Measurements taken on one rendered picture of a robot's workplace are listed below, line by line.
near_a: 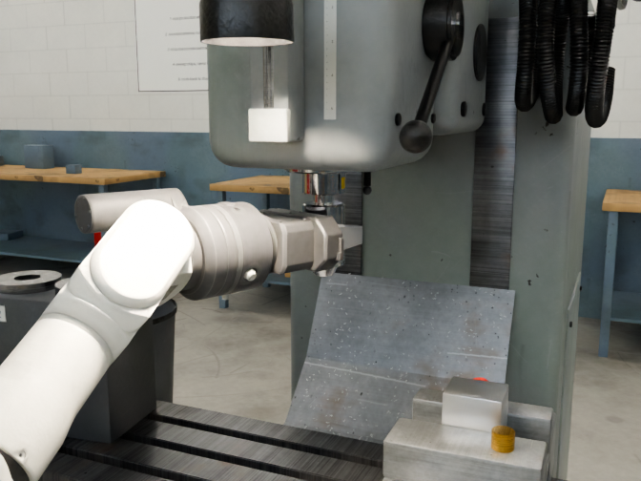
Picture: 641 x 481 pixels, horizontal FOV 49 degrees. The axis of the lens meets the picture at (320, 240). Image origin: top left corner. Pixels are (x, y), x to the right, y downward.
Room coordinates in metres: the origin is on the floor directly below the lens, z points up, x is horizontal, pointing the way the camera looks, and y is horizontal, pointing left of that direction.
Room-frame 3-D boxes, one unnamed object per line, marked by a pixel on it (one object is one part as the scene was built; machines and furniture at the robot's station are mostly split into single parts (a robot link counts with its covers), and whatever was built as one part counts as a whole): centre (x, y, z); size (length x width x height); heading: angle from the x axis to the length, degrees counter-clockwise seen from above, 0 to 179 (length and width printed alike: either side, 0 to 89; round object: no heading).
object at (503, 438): (0.63, -0.17, 1.06); 0.02 x 0.02 x 0.02
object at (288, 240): (0.70, 0.06, 1.23); 0.13 x 0.12 x 0.10; 44
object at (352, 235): (0.74, -0.02, 1.23); 0.06 x 0.02 x 0.03; 134
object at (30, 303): (0.94, 0.36, 1.04); 0.22 x 0.12 x 0.20; 74
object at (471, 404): (0.69, -0.16, 1.05); 0.06 x 0.05 x 0.06; 68
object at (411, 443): (0.64, -0.14, 1.03); 0.15 x 0.06 x 0.04; 68
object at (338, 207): (0.76, 0.00, 1.26); 0.05 x 0.05 x 0.01
